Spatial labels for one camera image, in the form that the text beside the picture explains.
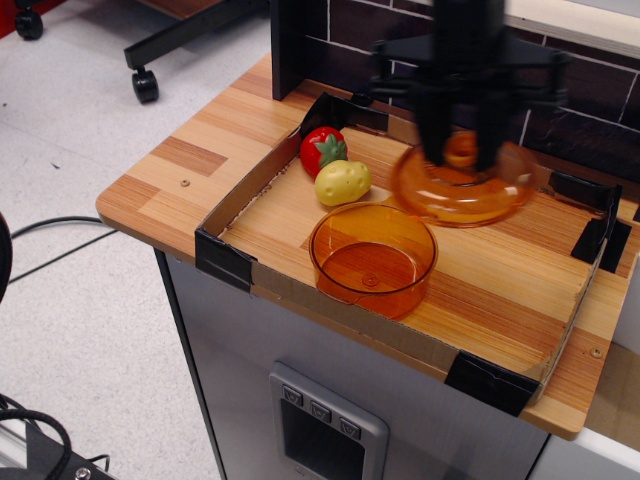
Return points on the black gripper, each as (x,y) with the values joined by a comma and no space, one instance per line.
(469,52)

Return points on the orange transparent pot lid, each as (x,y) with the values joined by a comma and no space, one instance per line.
(456,194)

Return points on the orange transparent plastic pot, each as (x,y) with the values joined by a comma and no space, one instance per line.
(375,256)

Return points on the yellow toy potato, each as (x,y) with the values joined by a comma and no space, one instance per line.
(342,182)

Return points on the red toy strawberry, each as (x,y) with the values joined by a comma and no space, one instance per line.
(320,147)

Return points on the black chair base with casters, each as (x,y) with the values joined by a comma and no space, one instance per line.
(233,34)

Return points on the cardboard fence with black tape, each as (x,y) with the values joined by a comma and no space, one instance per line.
(507,298)

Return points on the grey toy oven panel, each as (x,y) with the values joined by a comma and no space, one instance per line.
(322,435)

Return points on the dark vertical post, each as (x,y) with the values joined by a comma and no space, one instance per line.
(299,30)

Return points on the black equipment with cables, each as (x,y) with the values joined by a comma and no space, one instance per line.
(34,445)

